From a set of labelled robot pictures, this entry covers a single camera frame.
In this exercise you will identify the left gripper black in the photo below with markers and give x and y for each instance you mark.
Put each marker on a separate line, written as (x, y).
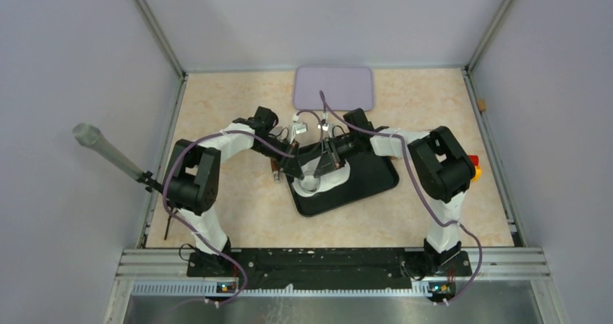
(289, 165)

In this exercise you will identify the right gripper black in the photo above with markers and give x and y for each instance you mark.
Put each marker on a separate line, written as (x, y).
(329, 160)

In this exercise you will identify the clear glass cup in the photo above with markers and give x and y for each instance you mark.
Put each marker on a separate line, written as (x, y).
(309, 183)

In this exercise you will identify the black baking tray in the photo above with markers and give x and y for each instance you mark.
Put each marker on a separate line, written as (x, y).
(370, 175)

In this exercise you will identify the lilac rectangular tray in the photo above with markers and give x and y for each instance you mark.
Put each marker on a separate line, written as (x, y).
(345, 87)

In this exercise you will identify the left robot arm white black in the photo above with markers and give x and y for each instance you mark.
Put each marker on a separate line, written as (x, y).
(192, 178)

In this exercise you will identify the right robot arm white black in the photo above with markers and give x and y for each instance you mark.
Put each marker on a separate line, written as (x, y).
(439, 168)

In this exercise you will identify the red yellow toy block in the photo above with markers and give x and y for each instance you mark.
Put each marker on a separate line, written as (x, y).
(475, 162)

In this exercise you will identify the small wooden cork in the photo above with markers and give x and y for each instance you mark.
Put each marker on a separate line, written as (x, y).
(481, 105)

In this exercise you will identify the grey microphone on tripod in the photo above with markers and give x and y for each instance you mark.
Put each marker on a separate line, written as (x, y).
(92, 138)

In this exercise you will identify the metal scraper wooden handle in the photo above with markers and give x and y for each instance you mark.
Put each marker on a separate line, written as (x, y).
(275, 169)

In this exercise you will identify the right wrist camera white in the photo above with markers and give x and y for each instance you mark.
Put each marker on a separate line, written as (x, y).
(325, 125)

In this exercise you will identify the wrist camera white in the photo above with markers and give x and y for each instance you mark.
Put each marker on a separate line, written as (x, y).
(297, 127)
(325, 125)

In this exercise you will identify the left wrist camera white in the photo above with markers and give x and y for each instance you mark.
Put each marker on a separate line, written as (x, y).
(297, 127)

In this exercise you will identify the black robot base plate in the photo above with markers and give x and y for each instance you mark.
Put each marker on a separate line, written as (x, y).
(328, 268)

